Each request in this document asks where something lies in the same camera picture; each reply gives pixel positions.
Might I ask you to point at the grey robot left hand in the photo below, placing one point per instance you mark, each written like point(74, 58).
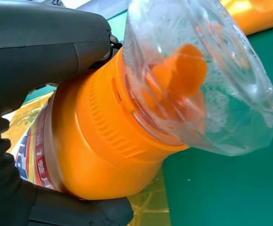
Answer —
point(32, 40)

